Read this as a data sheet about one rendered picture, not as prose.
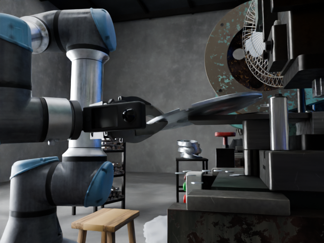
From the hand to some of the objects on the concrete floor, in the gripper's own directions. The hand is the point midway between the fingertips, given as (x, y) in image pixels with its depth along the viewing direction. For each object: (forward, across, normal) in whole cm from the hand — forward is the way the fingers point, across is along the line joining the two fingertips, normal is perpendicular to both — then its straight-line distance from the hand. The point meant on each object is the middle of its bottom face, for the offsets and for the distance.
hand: (164, 119), depth 60 cm
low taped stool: (+32, +79, -95) cm, 128 cm away
